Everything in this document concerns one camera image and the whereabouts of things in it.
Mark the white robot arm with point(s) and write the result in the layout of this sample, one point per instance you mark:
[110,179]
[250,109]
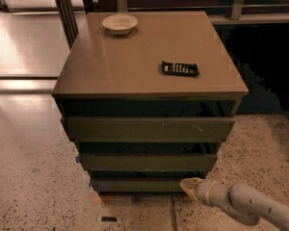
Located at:
[241,202]

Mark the white paper bowl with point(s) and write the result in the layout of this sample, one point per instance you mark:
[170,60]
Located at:
[120,24]

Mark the top drawer front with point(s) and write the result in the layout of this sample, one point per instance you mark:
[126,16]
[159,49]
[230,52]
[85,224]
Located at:
[148,129]

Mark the padded gripper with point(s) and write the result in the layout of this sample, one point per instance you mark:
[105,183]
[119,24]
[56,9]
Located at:
[202,189]

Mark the middle drawer front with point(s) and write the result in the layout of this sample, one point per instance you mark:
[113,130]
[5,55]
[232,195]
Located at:
[157,163]

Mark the drawer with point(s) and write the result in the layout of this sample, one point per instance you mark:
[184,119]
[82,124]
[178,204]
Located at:
[157,163]
[108,185]
[148,129]

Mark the brown drawer cabinet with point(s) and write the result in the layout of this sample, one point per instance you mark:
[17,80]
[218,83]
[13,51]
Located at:
[109,76]

